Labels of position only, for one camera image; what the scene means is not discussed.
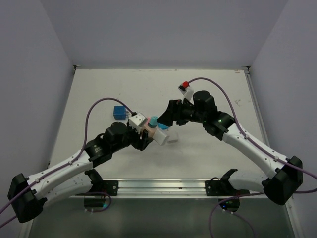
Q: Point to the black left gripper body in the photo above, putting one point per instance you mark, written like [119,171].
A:
[132,137]

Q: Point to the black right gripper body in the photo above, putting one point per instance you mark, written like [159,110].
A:
[188,111]

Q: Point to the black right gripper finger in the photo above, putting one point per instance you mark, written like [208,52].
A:
[170,114]
[181,122]

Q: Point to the peach cube socket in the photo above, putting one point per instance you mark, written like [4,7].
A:
[152,126]

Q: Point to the white charger plug front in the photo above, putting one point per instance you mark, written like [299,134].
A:
[160,137]

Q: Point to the blue cube socket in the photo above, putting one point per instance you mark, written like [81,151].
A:
[120,113]

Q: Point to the cyan extension plug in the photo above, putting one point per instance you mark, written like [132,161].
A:
[163,127]

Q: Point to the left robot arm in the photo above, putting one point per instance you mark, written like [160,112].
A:
[29,195]

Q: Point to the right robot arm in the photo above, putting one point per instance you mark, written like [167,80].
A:
[281,176]

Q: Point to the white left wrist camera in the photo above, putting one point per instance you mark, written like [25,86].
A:
[137,121]

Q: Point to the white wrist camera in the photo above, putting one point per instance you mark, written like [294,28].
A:
[186,90]
[137,121]

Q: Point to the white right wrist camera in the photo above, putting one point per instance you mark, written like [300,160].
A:
[186,90]

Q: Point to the aluminium mounting rail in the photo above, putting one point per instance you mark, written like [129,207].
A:
[161,187]

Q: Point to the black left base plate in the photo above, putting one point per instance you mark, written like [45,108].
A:
[103,187]

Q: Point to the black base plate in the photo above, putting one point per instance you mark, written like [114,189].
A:
[221,187]
[103,187]

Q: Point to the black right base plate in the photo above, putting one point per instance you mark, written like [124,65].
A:
[221,187]

